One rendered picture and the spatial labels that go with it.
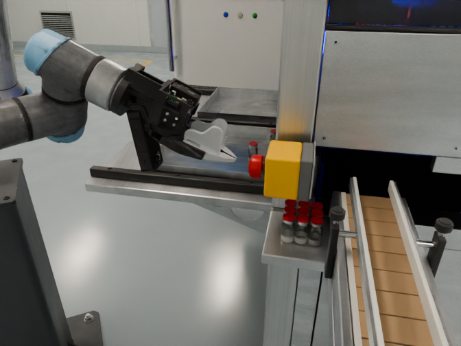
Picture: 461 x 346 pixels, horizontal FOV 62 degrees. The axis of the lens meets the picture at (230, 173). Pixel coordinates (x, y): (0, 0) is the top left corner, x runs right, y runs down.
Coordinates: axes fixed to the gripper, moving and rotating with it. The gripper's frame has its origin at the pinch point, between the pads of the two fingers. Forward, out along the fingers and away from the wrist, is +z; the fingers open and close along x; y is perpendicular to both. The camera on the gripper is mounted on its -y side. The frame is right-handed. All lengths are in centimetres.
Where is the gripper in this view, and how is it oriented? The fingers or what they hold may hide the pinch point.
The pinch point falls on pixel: (226, 159)
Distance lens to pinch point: 64.1
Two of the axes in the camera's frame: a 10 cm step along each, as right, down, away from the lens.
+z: 8.9, 4.6, 0.4
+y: 4.2, -7.5, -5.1
